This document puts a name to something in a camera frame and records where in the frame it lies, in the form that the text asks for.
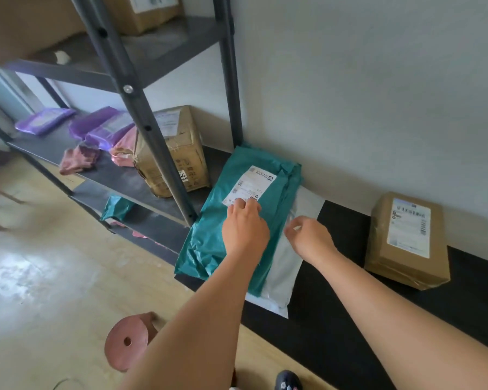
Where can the person's left forearm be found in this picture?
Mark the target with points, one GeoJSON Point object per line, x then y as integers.
{"type": "Point", "coordinates": [195, 329]}

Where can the red-brown plastic stool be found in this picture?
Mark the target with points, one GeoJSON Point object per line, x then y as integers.
{"type": "Point", "coordinates": [126, 341]}

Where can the white mailer bag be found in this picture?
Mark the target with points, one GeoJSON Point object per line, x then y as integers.
{"type": "Point", "coordinates": [284, 272]}

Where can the pale cardboard box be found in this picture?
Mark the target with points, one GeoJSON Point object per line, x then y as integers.
{"type": "Point", "coordinates": [146, 16]}

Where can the small brown cardboard box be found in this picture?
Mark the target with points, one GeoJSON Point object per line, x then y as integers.
{"type": "Point", "coordinates": [406, 264]}

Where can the person's right forearm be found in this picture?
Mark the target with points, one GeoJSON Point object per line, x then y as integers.
{"type": "Point", "coordinates": [410, 324]}

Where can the person's right hand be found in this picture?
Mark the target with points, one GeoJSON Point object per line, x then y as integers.
{"type": "Point", "coordinates": [313, 241]}

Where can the black metal shelf rack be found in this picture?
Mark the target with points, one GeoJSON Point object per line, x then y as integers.
{"type": "Point", "coordinates": [122, 69]}

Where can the dark patterned slipper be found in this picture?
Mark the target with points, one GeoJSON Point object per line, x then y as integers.
{"type": "Point", "coordinates": [288, 381]}

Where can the person's left hand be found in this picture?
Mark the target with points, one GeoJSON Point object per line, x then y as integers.
{"type": "Point", "coordinates": [246, 231]}

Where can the bulky taped cardboard box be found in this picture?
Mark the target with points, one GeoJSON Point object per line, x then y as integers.
{"type": "Point", "coordinates": [187, 158]}

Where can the teal package yellow-corner label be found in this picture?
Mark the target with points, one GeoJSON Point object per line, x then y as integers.
{"type": "Point", "coordinates": [211, 239]}

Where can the black low metal table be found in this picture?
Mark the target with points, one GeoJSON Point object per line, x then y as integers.
{"type": "Point", "coordinates": [390, 320]}

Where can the small white paper scrap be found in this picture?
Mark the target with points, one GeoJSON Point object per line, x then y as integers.
{"type": "Point", "coordinates": [63, 57]}

